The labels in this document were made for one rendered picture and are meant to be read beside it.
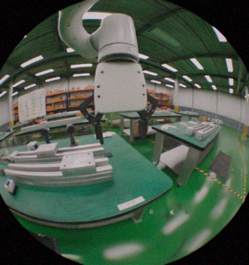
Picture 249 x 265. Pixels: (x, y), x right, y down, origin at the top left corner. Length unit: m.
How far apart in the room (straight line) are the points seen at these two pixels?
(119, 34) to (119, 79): 0.10
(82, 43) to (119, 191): 0.53
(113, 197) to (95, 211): 0.11
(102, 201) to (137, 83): 0.41
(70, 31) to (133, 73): 0.18
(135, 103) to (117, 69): 0.07
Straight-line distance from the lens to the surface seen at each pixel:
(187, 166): 1.30
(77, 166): 0.40
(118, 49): 0.18
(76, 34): 0.26
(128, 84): 0.17
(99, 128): 0.18
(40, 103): 3.68
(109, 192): 0.44
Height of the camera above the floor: 1.14
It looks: 19 degrees down
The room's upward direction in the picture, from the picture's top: straight up
